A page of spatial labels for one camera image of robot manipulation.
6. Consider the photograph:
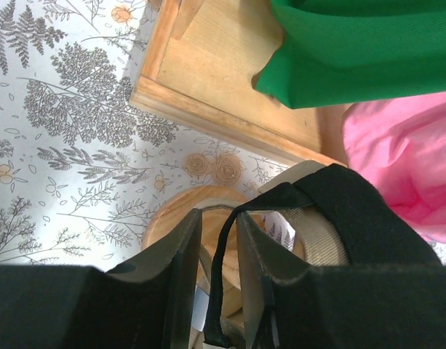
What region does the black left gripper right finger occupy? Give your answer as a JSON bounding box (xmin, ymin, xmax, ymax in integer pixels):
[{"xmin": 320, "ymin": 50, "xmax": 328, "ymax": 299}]
[{"xmin": 236, "ymin": 214, "xmax": 446, "ymax": 348}]

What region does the pink t-shirt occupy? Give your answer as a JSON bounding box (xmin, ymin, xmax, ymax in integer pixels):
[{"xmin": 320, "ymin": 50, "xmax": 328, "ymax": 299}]
[{"xmin": 343, "ymin": 92, "xmax": 446, "ymax": 243}]

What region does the wooden hat stand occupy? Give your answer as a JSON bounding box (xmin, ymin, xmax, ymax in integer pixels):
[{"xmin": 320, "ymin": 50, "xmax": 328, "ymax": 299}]
[{"xmin": 142, "ymin": 186, "xmax": 249, "ymax": 326}]

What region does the wooden clothes rack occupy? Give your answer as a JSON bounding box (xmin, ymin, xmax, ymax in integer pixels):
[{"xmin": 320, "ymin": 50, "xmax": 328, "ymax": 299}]
[{"xmin": 130, "ymin": 0, "xmax": 346, "ymax": 164}]

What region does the black baseball cap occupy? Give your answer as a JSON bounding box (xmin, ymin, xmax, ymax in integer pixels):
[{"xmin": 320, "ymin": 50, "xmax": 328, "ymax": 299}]
[{"xmin": 204, "ymin": 164, "xmax": 425, "ymax": 348}]

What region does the green tank top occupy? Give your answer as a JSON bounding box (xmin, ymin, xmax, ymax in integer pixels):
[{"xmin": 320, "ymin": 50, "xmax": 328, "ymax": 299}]
[{"xmin": 255, "ymin": 1, "xmax": 446, "ymax": 109}]

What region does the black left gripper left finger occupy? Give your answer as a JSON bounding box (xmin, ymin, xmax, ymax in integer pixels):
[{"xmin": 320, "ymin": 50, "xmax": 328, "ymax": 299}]
[{"xmin": 0, "ymin": 209, "xmax": 202, "ymax": 348}]

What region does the beige baseball cap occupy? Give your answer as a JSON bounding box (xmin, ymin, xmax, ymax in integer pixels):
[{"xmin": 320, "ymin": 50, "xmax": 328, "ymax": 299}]
[{"xmin": 193, "ymin": 159, "xmax": 351, "ymax": 342}]

